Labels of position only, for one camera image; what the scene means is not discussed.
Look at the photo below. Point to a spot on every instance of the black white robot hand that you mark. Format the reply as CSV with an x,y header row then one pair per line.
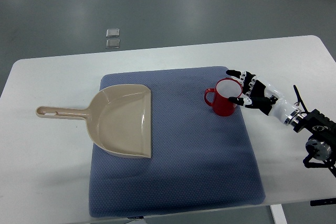
x,y
260,94

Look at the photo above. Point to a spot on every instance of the blue textured mat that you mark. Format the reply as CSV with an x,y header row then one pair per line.
x,y
199,160

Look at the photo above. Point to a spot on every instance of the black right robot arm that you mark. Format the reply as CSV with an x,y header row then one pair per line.
x,y
320,146

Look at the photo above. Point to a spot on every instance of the white table leg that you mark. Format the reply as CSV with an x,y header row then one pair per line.
x,y
278,214

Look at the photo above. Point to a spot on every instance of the red cup with handle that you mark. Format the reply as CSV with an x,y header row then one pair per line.
x,y
217,97

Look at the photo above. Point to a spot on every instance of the beige plastic dustpan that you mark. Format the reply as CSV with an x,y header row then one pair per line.
x,y
118,120

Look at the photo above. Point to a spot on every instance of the black table control panel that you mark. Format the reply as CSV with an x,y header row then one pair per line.
x,y
323,202

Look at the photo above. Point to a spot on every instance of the upper metal floor plate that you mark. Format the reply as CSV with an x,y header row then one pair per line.
x,y
112,32

